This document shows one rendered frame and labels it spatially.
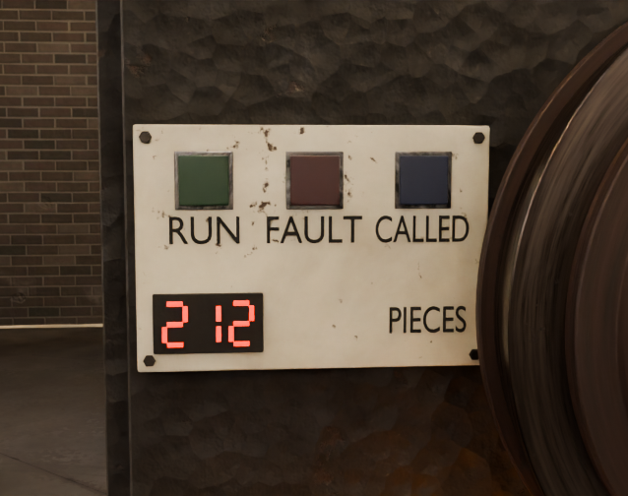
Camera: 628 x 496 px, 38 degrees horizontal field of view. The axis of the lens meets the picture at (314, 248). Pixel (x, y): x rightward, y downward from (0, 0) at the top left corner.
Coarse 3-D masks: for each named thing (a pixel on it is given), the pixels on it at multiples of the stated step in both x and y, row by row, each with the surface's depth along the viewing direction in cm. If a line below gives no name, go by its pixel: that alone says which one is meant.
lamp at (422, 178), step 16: (400, 160) 66; (416, 160) 66; (432, 160) 66; (448, 160) 66; (400, 176) 66; (416, 176) 66; (432, 176) 66; (400, 192) 66; (416, 192) 66; (432, 192) 66
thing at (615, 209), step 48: (624, 144) 54; (624, 192) 53; (624, 240) 53; (576, 288) 54; (624, 288) 53; (576, 336) 53; (624, 336) 53; (576, 384) 54; (624, 384) 54; (624, 432) 54; (624, 480) 55
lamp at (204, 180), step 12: (180, 156) 65; (192, 156) 65; (204, 156) 65; (216, 156) 65; (180, 168) 65; (192, 168) 65; (204, 168) 65; (216, 168) 65; (228, 168) 65; (180, 180) 65; (192, 180) 65; (204, 180) 65; (216, 180) 65; (228, 180) 65; (180, 192) 65; (192, 192) 65; (204, 192) 65; (216, 192) 65; (228, 192) 65; (180, 204) 65; (192, 204) 65; (204, 204) 65; (216, 204) 65; (228, 204) 65
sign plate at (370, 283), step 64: (192, 128) 65; (256, 128) 65; (320, 128) 66; (384, 128) 66; (448, 128) 67; (256, 192) 66; (384, 192) 67; (448, 192) 67; (192, 256) 66; (256, 256) 66; (320, 256) 67; (384, 256) 67; (448, 256) 68; (192, 320) 66; (256, 320) 66; (320, 320) 67; (384, 320) 68; (448, 320) 68
